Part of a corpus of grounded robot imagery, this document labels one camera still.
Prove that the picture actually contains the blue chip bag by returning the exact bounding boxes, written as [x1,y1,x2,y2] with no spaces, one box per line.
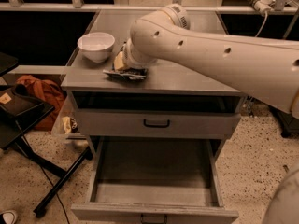
[103,69,148,80]

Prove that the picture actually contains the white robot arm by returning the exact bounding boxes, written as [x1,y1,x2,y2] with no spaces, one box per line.
[114,4,299,119]

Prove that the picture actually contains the closed upper grey drawer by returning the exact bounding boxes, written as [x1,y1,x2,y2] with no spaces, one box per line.
[75,109,240,139]

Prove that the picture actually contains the grey drawer cabinet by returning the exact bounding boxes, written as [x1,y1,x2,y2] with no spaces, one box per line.
[61,9,250,224]

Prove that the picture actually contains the black bag with tag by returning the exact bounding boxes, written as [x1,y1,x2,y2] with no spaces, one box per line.
[0,84,44,118]

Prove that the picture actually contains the open middle grey drawer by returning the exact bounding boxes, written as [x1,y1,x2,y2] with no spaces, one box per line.
[72,137,238,224]

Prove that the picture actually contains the white ceramic bowl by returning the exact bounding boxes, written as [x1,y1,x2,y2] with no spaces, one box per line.
[78,32,115,63]

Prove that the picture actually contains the orange backpack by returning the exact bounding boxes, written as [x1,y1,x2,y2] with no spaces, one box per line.
[17,75,65,131]

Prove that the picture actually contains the clear plastic bin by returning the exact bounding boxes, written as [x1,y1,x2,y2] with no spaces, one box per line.
[51,98,85,140]

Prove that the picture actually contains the black folding stand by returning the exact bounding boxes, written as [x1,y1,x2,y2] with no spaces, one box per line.
[0,51,93,218]

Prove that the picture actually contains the white power strip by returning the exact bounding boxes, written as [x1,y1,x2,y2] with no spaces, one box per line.
[248,0,274,16]

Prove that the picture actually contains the white shoe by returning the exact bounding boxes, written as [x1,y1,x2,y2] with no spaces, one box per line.
[0,210,18,224]

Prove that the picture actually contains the black floor cable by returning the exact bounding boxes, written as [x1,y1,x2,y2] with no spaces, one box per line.
[15,119,71,224]

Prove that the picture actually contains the white power cable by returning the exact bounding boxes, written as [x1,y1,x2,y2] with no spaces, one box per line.
[254,11,270,38]

